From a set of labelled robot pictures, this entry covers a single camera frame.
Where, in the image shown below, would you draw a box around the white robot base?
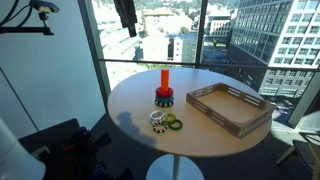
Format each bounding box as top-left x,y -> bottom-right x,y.
0,118 -> 46,180

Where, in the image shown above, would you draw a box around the orange ring holder post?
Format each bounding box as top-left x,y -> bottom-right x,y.
161,68 -> 169,93

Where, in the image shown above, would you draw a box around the black and white checkered base ring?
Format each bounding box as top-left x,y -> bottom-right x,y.
154,99 -> 175,109

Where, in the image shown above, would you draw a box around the black white thin ring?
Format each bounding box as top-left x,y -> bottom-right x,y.
152,122 -> 169,134

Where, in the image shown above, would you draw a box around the blue ring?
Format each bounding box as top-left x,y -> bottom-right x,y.
154,95 -> 175,104

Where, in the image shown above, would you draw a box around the red ribbed ring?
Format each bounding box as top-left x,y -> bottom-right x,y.
155,86 -> 175,99

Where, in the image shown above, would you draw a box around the wooden slatted tray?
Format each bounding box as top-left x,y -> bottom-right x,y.
186,83 -> 275,138

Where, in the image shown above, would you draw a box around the round white pedestal table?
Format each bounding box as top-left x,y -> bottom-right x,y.
108,68 -> 272,180

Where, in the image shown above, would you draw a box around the lime green thin ring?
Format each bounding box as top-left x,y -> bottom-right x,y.
165,112 -> 177,125

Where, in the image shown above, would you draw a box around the chair at right edge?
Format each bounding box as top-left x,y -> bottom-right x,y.
276,132 -> 320,180

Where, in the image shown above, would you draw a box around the camera on black mount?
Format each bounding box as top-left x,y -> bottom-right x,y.
0,0 -> 61,37

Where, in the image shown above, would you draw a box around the dark bags on floor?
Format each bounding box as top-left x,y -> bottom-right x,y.
43,125 -> 134,180

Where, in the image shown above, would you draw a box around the dark green thin ring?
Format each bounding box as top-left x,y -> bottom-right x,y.
167,119 -> 184,131

